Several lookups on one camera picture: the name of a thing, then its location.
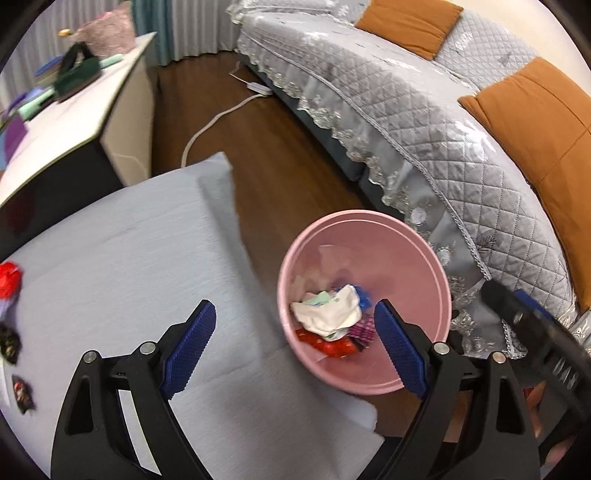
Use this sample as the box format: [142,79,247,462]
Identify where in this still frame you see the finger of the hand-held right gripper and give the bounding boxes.
[480,281,550,337]
[513,289,561,326]

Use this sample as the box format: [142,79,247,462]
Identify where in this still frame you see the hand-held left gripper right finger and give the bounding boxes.
[373,299,541,480]

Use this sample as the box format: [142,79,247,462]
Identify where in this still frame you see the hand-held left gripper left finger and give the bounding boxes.
[51,299,218,480]

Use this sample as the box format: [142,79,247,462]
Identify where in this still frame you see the purple snack wrapper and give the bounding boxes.
[348,318,376,352]

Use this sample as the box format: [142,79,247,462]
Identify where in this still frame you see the pink plastic bin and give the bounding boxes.
[278,210,452,398]

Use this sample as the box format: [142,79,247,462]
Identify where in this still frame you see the dark wrapper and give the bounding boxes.
[11,375,37,414]
[0,323,21,361]

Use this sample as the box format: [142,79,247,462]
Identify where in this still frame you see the orange cushion with cross seam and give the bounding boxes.
[458,57,591,311]

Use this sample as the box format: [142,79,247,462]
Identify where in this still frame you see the grey quilted sofa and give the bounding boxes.
[228,0,591,365]

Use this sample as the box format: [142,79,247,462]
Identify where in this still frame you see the white coffee table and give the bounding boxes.
[0,31,158,250]

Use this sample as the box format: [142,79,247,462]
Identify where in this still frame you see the mint green mat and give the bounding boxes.
[18,53,125,121]

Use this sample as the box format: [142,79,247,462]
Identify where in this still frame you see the plain orange cushion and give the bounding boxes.
[355,0,465,61]

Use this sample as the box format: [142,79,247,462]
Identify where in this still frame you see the grey curtain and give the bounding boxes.
[4,14,116,93]
[152,0,241,63]

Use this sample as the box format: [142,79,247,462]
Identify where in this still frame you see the pink quilted bag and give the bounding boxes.
[74,0,137,58]

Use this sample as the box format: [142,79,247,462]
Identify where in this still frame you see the teal curtain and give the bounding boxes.
[131,0,174,65]

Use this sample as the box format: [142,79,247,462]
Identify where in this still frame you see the white power cable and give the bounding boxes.
[181,60,264,167]

